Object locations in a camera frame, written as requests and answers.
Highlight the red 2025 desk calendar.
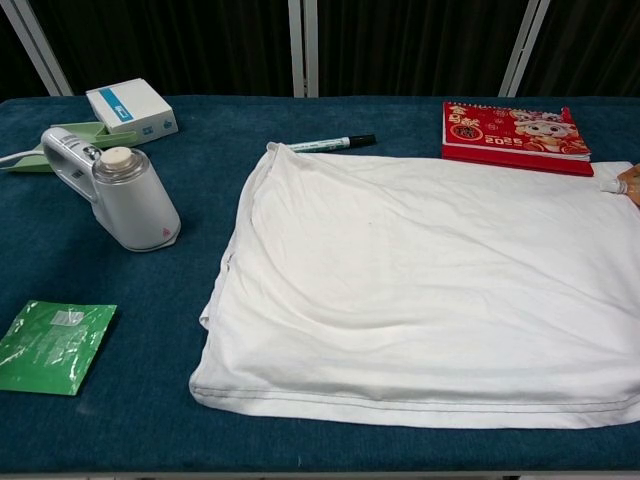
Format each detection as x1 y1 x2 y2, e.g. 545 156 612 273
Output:
441 101 596 178

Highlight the white metal frame post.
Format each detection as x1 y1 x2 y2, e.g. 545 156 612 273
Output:
0 0 75 97
288 0 320 99
498 0 551 98

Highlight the black pleated curtain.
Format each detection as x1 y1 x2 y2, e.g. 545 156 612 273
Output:
0 0 640 101

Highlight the white marker with black cap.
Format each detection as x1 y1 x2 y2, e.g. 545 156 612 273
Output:
274 133 377 154

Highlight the green foil packet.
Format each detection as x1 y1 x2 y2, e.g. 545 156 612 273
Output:
0 299 118 397

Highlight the orange spouted food pouch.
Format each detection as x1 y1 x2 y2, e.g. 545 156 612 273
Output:
600 162 640 206

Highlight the light green plastic dustpan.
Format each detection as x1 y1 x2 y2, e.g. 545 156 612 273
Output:
0 121 147 175

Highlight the white handheld garment steamer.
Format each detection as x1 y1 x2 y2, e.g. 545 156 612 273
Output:
40 126 182 253

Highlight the white folded cloth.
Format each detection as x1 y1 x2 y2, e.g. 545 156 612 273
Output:
188 141 640 430

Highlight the white box with blue stripe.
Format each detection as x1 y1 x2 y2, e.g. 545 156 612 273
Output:
85 78 178 147

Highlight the white cable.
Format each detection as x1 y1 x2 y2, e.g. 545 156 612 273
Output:
0 151 46 167

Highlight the blue felt table cover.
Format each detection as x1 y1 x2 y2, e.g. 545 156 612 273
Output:
0 94 640 475

